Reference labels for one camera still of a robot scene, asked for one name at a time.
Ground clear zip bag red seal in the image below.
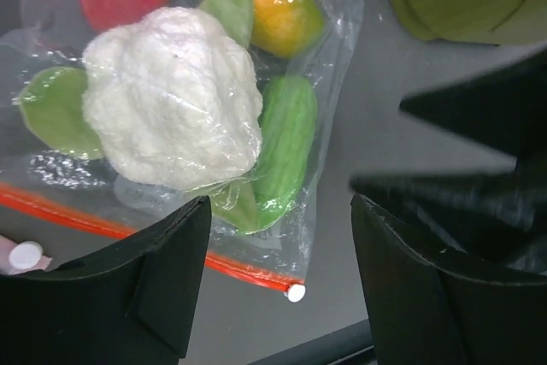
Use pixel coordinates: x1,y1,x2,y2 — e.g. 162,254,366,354
1,0,364,302

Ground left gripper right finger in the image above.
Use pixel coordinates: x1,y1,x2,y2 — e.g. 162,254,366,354
351,194,546,364

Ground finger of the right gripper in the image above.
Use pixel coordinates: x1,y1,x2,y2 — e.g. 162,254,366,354
399,52,546,160
350,168,546,275

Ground fake green cucumber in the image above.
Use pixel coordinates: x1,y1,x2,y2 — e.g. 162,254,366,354
252,75,318,231

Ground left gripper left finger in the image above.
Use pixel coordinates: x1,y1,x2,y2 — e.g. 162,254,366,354
1,197,211,364

